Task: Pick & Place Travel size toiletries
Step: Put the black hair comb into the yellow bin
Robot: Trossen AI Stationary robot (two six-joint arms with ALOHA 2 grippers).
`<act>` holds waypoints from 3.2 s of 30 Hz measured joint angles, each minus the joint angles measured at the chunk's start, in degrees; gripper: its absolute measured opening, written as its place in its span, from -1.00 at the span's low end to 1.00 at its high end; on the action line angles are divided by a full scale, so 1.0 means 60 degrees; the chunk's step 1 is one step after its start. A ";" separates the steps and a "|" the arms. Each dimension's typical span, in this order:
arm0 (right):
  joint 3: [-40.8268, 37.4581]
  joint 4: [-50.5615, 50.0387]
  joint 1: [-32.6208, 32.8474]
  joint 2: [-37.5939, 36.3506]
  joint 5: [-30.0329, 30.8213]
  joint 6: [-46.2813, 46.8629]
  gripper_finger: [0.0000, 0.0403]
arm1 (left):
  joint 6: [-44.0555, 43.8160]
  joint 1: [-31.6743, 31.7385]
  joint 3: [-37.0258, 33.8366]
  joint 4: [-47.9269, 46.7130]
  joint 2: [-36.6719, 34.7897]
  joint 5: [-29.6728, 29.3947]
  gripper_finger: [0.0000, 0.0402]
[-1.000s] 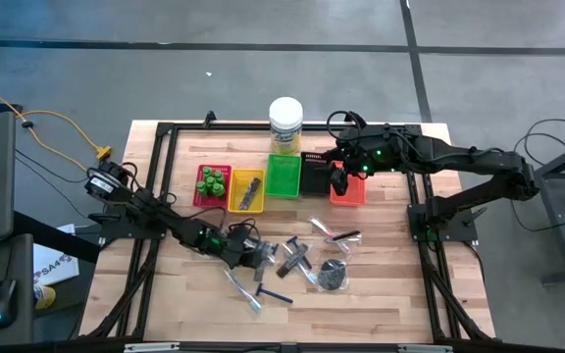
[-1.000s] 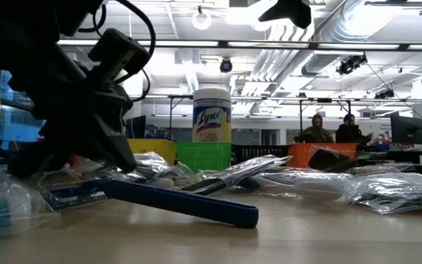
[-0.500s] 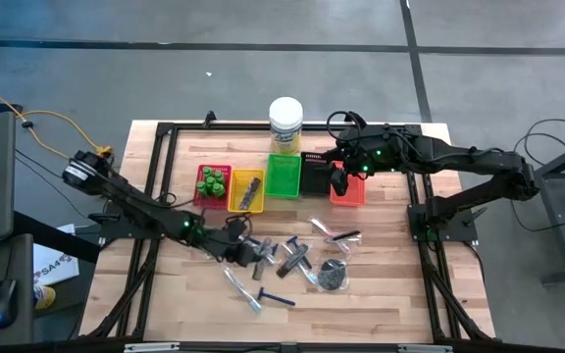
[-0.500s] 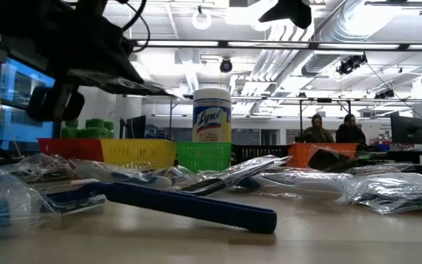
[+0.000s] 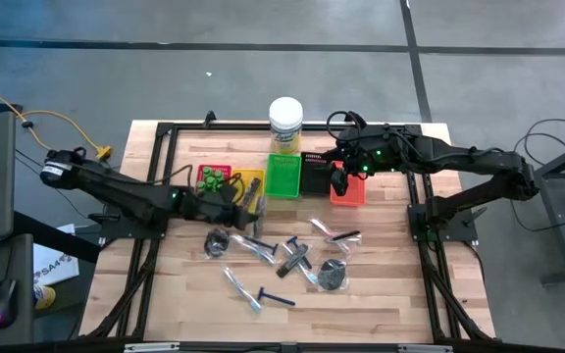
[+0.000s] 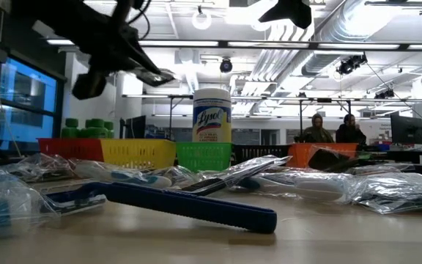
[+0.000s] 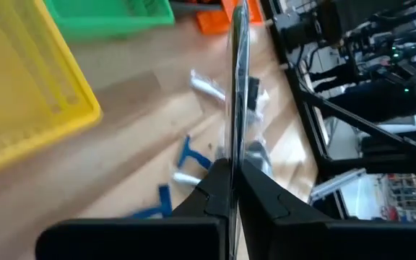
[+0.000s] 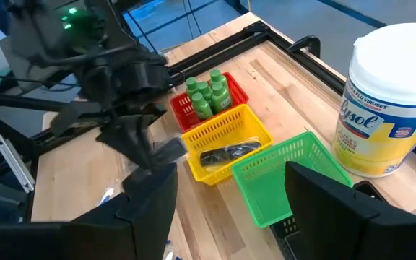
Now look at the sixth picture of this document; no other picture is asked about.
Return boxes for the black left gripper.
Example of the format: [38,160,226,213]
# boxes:
[71,7,163,101]

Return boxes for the bagged black hair ties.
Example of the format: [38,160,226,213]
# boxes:
[0,153,77,183]
[349,172,422,216]

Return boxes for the short black bagged comb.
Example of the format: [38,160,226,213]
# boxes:
[306,145,373,174]

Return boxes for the blue disposable razor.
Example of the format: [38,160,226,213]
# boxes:
[45,181,278,235]

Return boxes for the black computer monitor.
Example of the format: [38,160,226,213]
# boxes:
[390,114,422,145]
[125,115,147,139]

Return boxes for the yellow plastic basket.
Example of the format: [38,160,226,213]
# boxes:
[100,138,177,171]

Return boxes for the large blue window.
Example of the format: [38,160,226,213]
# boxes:
[0,54,64,152]

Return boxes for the red plastic basket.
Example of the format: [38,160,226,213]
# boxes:
[37,137,106,164]

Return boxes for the Lysol wipes canister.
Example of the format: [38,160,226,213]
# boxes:
[191,87,233,143]

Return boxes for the green plastic basket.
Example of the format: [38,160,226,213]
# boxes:
[175,142,233,174]

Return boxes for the person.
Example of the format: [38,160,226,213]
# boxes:
[335,113,368,144]
[295,112,335,144]

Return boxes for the orange plastic basket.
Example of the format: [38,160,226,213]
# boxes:
[287,142,359,169]

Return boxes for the black plastic basket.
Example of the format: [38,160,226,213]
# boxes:
[232,144,292,166]

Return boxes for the black ceiling camera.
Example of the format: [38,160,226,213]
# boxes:
[219,57,234,73]
[337,54,369,76]

